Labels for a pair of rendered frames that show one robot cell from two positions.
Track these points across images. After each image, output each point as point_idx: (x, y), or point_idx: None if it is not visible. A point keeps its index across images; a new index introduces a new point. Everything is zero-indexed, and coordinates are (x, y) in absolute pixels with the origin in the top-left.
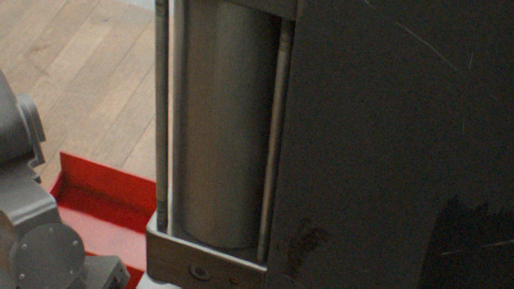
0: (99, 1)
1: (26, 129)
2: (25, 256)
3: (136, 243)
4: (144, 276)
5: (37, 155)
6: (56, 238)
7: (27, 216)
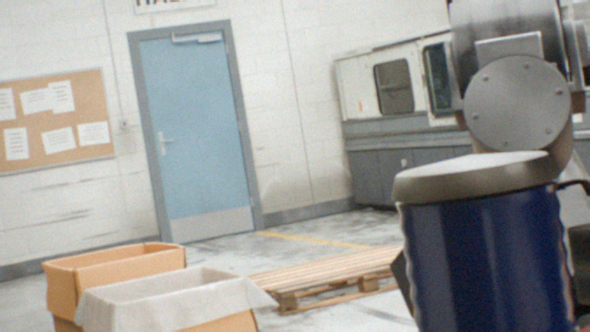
0: None
1: (557, 31)
2: (485, 91)
3: None
4: None
5: (574, 79)
6: (533, 77)
7: (498, 41)
